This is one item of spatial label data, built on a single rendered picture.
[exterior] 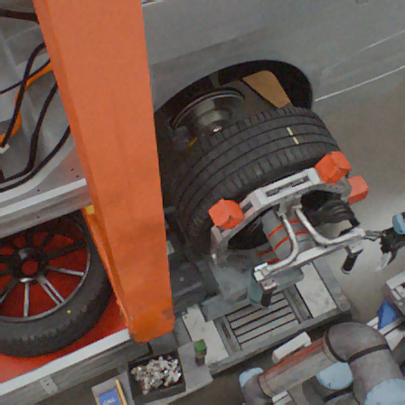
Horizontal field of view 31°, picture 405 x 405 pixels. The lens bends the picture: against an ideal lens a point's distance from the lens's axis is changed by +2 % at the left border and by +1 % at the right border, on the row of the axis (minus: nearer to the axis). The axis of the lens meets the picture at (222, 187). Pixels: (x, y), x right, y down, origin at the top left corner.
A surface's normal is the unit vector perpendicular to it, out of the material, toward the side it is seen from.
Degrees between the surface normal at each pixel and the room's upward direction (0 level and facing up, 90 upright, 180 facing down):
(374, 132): 0
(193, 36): 90
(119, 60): 90
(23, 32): 7
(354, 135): 0
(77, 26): 90
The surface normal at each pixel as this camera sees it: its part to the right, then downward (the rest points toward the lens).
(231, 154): -0.33, -0.31
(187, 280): 0.03, -0.49
